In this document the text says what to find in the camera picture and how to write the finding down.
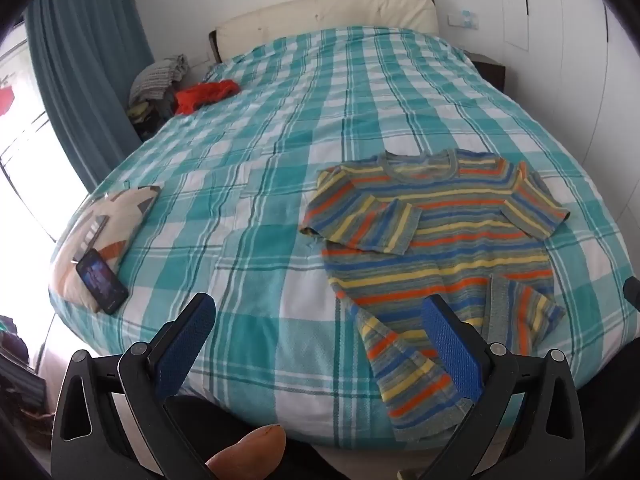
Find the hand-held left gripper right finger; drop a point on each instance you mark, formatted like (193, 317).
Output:
(452, 345)

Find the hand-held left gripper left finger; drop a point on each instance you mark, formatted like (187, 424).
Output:
(182, 345)

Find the striped knit sweater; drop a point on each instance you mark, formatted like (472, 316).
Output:
(440, 245)

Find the dark clothes pile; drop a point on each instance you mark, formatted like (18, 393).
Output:
(150, 117)

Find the person's left hand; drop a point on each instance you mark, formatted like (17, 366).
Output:
(247, 452)

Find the black smartphone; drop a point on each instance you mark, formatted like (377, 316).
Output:
(100, 280)

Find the grey flat device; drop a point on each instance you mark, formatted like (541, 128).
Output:
(91, 235)

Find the beige patterned pillow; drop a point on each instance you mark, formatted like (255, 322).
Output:
(125, 210)

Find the teal plaid bedspread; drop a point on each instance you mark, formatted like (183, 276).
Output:
(280, 160)

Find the red cloth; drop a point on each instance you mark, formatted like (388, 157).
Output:
(205, 94)

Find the grey checked folded cloth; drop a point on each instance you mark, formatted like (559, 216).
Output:
(155, 77)

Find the dark wooden nightstand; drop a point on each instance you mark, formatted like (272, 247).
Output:
(492, 71)

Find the teal curtain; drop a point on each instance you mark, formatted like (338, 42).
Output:
(85, 60)

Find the red hanging garment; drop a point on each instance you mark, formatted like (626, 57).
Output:
(5, 99)

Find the cream padded headboard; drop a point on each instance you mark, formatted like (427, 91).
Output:
(325, 15)

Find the white wall socket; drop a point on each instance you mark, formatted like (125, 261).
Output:
(462, 19)

